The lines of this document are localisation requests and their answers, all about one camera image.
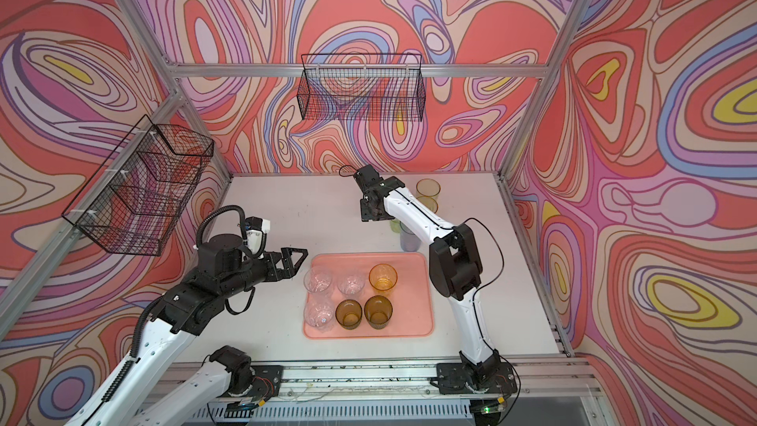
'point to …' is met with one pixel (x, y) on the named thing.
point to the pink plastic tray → (369, 295)
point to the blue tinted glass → (409, 242)
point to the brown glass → (349, 314)
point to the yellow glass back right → (428, 187)
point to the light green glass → (395, 225)
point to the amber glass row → (382, 276)
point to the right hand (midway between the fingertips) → (377, 220)
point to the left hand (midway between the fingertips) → (298, 255)
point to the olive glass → (378, 310)
